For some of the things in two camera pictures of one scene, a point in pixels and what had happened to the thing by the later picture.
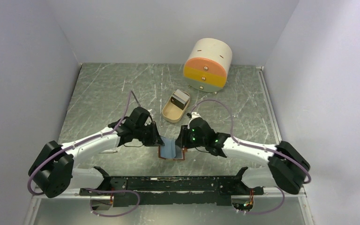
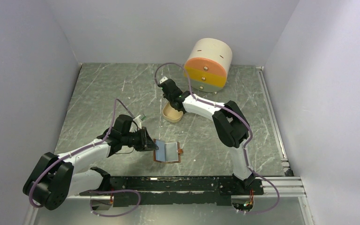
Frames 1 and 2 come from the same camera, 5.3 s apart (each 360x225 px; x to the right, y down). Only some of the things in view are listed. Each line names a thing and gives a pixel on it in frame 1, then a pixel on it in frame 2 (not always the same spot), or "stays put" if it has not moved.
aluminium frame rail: [281, 192] stays put
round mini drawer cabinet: [207, 69] stays put
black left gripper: [155, 139] → [146, 143]
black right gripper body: [193, 140] → [170, 101]
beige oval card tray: [171, 113] stays put
